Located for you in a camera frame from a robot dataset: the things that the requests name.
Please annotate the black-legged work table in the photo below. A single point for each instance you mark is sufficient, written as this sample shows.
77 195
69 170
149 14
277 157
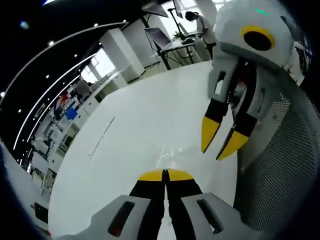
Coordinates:
178 50

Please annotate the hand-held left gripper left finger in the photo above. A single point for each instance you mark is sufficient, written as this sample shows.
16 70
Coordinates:
140 212

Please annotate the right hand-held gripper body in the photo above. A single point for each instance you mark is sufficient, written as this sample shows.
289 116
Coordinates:
230 27

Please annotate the blue storage box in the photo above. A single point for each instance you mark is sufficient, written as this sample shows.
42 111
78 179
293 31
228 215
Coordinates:
71 113

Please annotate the grey flat panel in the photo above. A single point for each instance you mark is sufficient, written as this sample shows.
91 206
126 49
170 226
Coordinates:
155 7
160 37

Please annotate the black tripod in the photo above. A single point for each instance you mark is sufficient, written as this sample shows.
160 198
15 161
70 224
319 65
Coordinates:
176 22

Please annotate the clear resealable plastic bag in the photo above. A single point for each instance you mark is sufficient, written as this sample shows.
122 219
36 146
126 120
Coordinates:
166 157

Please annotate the white counter row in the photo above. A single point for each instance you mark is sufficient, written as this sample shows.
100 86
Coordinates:
62 140

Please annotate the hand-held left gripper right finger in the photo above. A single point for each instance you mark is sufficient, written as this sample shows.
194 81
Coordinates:
190 212

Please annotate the small black box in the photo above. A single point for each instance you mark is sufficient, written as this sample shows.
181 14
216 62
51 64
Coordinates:
41 212

